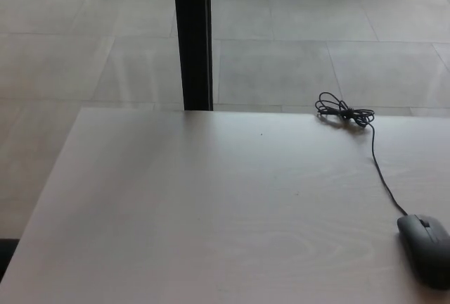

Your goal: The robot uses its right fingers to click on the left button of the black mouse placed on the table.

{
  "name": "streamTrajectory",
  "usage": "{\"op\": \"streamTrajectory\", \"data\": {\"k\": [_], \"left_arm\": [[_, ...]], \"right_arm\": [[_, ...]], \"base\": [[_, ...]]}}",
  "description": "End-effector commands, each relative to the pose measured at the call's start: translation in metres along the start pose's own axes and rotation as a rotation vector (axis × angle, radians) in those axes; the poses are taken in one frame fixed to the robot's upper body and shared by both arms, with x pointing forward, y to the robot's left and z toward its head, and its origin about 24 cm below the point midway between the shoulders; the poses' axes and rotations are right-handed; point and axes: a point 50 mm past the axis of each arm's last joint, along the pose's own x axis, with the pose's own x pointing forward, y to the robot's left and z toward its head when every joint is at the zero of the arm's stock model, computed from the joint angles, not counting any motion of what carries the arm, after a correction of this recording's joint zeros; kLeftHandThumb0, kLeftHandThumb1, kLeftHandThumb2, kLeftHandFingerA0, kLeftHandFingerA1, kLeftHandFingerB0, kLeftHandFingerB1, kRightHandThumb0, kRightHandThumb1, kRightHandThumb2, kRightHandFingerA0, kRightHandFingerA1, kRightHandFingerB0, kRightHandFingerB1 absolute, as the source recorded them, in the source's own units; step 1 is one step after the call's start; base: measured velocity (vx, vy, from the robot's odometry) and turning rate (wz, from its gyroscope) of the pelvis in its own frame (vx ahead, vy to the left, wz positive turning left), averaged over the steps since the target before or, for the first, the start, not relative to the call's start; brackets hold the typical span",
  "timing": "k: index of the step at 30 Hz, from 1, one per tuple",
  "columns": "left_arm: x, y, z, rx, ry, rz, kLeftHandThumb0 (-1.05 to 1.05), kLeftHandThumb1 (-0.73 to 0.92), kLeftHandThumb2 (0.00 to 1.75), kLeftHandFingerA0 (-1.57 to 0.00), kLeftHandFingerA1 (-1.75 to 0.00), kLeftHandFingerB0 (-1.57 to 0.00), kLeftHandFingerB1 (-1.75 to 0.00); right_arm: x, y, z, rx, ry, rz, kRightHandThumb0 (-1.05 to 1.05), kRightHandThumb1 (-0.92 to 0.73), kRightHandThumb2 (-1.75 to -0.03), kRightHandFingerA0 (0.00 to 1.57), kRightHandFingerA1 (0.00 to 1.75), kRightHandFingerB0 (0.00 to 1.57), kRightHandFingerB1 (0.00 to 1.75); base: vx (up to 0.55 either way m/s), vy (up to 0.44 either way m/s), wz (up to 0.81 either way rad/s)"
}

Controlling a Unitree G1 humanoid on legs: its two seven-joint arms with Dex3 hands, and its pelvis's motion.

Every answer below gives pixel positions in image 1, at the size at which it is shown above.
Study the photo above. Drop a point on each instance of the black computer mouse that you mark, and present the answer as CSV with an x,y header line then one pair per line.
x,y
425,254

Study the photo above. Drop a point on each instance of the black vertical post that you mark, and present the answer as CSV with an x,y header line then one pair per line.
x,y
194,36

